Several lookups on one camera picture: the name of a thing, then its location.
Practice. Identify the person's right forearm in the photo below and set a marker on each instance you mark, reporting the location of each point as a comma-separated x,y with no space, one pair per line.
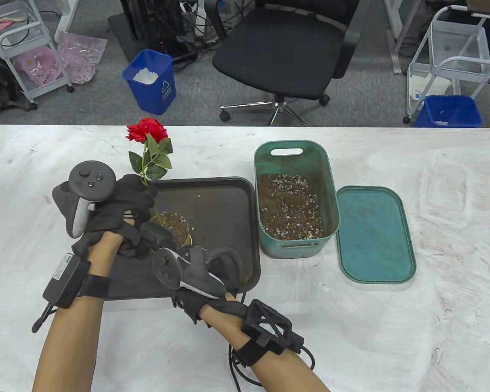
277,367

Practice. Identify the person's left hand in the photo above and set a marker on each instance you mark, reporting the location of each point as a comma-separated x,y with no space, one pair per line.
122,204

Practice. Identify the person's right hand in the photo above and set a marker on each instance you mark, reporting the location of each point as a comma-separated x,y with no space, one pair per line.
192,302

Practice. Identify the green plastic bin lid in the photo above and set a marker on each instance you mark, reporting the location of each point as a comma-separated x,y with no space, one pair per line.
379,232

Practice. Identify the black office chair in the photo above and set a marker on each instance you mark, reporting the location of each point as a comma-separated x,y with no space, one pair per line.
277,57

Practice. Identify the yellow ribbed flower pot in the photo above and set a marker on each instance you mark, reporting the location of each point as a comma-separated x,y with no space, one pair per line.
191,240

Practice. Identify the green plastic trowel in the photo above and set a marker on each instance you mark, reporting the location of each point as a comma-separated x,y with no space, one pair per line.
161,234

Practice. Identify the blue waste bin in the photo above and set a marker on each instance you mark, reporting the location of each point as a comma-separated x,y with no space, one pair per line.
151,92
449,112

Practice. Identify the green plastic bin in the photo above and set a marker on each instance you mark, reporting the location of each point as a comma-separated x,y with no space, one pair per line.
294,159

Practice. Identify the black floor mat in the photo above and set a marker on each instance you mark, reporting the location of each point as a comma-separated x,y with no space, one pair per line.
120,36

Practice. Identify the grey handheld controller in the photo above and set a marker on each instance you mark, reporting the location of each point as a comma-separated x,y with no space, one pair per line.
196,277
92,179

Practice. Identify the brown potting mix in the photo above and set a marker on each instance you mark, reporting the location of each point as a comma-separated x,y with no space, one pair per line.
290,204
177,226

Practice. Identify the pink plastic bag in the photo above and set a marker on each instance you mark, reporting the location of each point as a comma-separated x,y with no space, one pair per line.
38,65
81,57

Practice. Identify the black computer tower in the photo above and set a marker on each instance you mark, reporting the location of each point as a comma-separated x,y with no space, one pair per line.
151,20

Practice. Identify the dark brown plastic tray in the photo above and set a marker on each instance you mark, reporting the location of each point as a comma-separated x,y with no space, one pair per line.
220,204

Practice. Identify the red artificial rose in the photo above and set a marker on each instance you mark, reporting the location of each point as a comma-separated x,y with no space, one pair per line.
147,128

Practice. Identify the person's left forearm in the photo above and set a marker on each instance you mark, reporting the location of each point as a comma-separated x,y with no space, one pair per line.
73,326

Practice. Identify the white crumpled paper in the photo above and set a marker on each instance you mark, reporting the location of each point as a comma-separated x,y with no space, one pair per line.
145,76

